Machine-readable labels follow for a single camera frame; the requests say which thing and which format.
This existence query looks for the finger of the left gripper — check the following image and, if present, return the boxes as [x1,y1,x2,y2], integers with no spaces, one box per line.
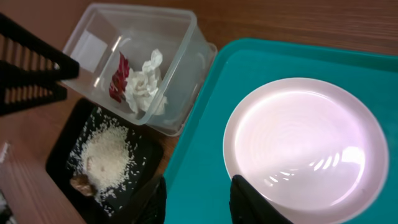
[1,14,80,81]
[1,82,67,116]

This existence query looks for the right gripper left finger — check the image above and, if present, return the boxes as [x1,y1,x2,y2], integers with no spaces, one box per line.
[111,175,167,224]

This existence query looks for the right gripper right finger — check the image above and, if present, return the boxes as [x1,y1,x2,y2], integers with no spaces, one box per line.
[229,175,292,224]

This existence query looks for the rice food leftovers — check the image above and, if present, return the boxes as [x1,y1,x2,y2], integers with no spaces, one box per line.
[66,106,146,217]

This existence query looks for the large pink plate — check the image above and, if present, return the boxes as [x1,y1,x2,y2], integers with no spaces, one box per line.
[223,78,389,223]

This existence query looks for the red snack wrapper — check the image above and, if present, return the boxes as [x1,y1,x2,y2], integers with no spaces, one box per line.
[109,52,130,103]

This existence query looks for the white tissue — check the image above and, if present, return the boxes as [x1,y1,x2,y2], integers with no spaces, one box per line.
[124,49,163,114]

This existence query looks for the teal serving tray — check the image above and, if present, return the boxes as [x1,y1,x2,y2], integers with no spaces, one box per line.
[165,39,397,223]

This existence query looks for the black plastic tray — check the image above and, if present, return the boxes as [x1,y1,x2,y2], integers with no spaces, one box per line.
[45,98,164,223]

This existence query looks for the clear plastic bin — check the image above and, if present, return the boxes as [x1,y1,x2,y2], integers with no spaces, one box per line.
[63,3,217,136]

